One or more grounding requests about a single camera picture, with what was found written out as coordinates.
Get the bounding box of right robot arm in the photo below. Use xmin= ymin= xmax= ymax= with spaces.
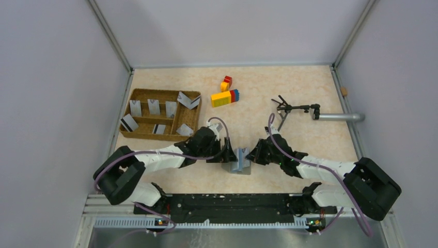
xmin=245 ymin=134 xmax=402 ymax=221

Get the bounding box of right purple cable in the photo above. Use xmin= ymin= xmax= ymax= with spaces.
xmin=267 ymin=113 xmax=374 ymax=239

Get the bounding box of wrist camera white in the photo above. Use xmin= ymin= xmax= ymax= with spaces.
xmin=264 ymin=127 xmax=279 ymax=135
xmin=206 ymin=121 xmax=223 ymax=136

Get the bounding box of silver metal tube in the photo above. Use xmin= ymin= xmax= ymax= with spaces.
xmin=317 ymin=113 xmax=365 ymax=122

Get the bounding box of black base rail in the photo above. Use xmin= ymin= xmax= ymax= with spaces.
xmin=151 ymin=193 xmax=338 ymax=224

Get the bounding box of striped card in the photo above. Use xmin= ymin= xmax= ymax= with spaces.
xmin=186 ymin=95 xmax=201 ymax=110

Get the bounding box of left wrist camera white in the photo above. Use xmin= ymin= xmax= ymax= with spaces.
xmin=206 ymin=121 xmax=223 ymax=136

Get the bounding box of card with stripe left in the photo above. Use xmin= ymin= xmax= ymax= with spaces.
xmin=120 ymin=114 xmax=139 ymax=132

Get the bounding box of small red yellow block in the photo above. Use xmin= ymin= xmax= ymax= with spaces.
xmin=220 ymin=76 xmax=232 ymax=92

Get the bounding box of grey card holder wallet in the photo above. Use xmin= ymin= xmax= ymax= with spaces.
xmin=221 ymin=147 xmax=251 ymax=175

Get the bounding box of brown woven tray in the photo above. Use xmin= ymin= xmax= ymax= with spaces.
xmin=119 ymin=88 xmax=202 ymax=142

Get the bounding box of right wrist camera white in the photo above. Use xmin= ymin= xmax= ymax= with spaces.
xmin=264 ymin=127 xmax=279 ymax=135

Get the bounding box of red blue toy block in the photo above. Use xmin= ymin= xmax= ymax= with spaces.
xmin=229 ymin=89 xmax=240 ymax=103

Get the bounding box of purple cable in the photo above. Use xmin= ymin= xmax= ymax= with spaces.
xmin=93 ymin=116 xmax=230 ymax=237
xmin=267 ymin=113 xmax=374 ymax=239

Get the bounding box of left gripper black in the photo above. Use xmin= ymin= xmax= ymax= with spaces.
xmin=198 ymin=137 xmax=238 ymax=163

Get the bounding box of card with stripe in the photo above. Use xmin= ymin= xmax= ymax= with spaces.
xmin=152 ymin=124 xmax=166 ymax=135
xmin=120 ymin=114 xmax=139 ymax=132

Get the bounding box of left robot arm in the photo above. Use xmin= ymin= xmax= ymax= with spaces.
xmin=93 ymin=123 xmax=229 ymax=214

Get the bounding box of yellow toy block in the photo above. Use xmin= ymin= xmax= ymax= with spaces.
xmin=210 ymin=91 xmax=231 ymax=107

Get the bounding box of small wooden cork piece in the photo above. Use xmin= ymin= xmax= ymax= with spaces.
xmin=340 ymin=87 xmax=348 ymax=97

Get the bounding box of black tripod camera mount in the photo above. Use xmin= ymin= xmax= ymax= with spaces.
xmin=271 ymin=95 xmax=320 ymax=131

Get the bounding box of card with stripe front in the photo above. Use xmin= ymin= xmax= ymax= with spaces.
xmin=152 ymin=124 xmax=166 ymax=135

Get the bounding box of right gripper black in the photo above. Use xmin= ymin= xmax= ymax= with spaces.
xmin=245 ymin=138 xmax=283 ymax=166

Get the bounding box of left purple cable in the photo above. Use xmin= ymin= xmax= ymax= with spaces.
xmin=93 ymin=116 xmax=230 ymax=237

